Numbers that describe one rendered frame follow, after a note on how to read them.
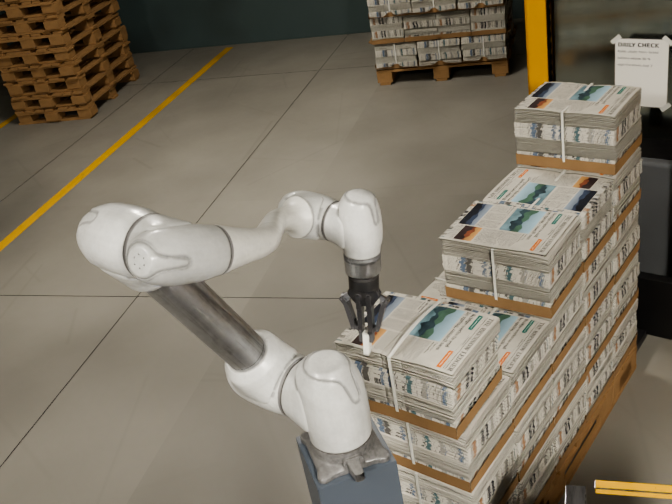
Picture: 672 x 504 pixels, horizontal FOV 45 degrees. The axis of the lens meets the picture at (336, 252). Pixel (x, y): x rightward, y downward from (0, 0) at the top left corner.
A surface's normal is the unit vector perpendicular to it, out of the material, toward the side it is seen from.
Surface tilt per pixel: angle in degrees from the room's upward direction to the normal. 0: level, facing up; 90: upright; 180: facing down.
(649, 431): 0
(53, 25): 90
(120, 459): 0
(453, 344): 2
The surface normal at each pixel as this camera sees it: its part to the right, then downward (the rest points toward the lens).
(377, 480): 0.30, 0.43
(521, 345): -0.17, -0.85
